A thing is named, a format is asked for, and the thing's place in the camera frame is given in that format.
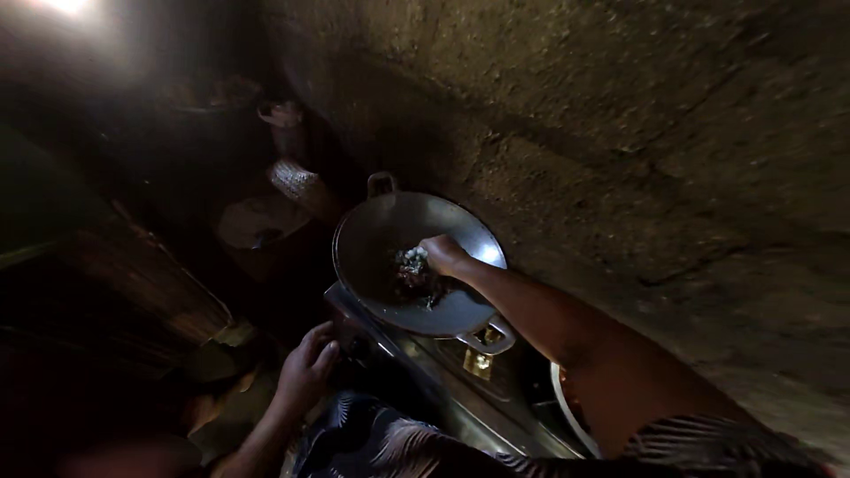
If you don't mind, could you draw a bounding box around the person's left hand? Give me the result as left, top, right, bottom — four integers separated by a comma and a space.
276, 321, 341, 419

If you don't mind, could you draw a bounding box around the person's right hand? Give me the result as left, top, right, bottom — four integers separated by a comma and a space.
419, 234, 475, 279

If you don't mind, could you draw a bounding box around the person's left forearm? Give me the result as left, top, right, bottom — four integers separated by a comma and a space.
211, 400, 304, 478

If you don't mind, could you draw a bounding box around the person's right forearm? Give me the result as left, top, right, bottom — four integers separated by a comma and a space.
458, 258, 831, 478

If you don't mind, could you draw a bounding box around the pile of chopped food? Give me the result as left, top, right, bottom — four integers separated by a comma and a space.
392, 246, 447, 311

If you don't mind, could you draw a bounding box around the grey metal wok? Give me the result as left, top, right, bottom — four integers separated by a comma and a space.
332, 171, 517, 356

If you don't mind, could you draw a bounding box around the person's body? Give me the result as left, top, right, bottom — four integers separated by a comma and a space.
290, 390, 552, 478

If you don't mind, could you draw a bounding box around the round pale plate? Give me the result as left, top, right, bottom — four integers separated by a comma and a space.
218, 194, 312, 251

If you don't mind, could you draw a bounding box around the metal gas stove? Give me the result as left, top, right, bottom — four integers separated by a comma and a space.
324, 281, 595, 460

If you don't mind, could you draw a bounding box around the white patterned woven container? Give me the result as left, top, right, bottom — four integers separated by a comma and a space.
268, 159, 341, 220

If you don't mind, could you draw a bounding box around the brown wooden board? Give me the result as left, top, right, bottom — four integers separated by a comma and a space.
73, 199, 235, 345

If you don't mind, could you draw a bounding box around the pinkish cup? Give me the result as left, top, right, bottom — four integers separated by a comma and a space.
258, 101, 304, 130

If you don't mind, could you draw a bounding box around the white-rimmed bowl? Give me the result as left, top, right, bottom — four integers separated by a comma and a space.
550, 361, 604, 459

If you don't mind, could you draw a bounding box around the red food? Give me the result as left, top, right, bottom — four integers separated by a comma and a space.
559, 368, 592, 438

